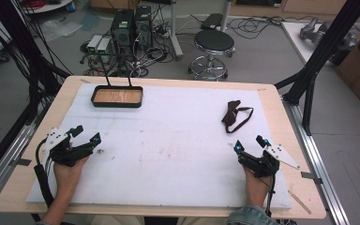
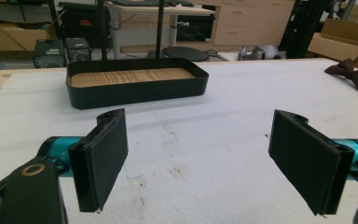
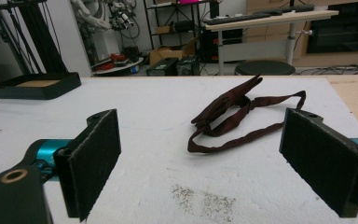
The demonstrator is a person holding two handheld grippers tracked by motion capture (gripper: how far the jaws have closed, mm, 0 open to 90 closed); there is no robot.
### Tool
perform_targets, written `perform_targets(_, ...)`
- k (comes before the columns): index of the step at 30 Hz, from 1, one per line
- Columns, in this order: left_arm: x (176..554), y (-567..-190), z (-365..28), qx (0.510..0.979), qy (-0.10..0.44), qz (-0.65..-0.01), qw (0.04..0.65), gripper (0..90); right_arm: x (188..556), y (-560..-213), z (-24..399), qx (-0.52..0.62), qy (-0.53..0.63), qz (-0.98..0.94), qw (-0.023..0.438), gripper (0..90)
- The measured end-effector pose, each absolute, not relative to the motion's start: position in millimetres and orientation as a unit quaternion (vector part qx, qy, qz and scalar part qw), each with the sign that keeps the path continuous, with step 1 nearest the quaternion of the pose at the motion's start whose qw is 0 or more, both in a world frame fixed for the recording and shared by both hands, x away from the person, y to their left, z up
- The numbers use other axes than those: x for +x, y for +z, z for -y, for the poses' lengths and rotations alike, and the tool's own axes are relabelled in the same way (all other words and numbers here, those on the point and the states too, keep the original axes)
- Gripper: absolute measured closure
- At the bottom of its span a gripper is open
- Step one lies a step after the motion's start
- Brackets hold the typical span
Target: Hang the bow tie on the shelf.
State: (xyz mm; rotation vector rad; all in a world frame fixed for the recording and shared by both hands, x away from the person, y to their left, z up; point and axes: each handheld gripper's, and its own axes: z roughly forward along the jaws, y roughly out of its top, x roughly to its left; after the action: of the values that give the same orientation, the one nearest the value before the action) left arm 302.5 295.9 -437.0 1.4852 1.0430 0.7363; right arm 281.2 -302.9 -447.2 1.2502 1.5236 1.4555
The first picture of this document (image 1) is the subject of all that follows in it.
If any black flat box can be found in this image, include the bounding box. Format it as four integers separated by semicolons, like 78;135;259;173
201;12;223;31

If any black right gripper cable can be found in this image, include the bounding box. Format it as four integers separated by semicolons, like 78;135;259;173
263;173;278;218

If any grey tape piece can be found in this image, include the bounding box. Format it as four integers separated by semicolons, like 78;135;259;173
300;171;323;185
11;157;33;167

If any black computer tower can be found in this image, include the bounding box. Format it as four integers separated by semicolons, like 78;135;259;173
110;8;136;54
133;5;154;51

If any black round stool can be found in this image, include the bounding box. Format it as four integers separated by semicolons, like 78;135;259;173
187;29;236;82

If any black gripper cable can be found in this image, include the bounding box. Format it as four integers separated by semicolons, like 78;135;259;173
263;173;278;218
33;137;56;208

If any brown bow tie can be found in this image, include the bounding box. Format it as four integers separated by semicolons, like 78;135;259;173
220;99;255;135

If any small white device box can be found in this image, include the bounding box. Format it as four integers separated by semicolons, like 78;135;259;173
97;37;113;56
86;34;103;54

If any thin wooden stick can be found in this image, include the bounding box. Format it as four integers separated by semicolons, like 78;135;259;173
288;189;312;216

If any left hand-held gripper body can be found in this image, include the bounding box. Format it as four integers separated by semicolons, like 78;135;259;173
41;127;95;167

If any aluminium rail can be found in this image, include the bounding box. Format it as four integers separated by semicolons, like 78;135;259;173
281;96;352;225
0;121;42;211

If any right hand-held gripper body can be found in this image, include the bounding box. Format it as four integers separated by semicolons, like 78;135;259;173
237;143;301;178

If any black tray with wooden bottom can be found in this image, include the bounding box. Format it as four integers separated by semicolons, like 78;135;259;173
90;52;144;109

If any person's right hand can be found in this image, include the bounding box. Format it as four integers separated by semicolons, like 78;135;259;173
243;167;273;207

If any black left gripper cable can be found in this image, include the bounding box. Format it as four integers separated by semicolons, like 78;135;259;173
33;137;56;208

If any person's left hand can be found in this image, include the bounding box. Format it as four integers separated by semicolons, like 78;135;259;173
53;156;90;195

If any grey metal desk leg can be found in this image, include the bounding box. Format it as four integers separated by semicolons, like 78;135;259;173
168;0;185;62

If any white foam mat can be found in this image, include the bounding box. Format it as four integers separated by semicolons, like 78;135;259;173
25;82;293;211

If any black metal frame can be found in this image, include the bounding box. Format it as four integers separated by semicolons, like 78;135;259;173
274;0;360;136
0;0;71;127

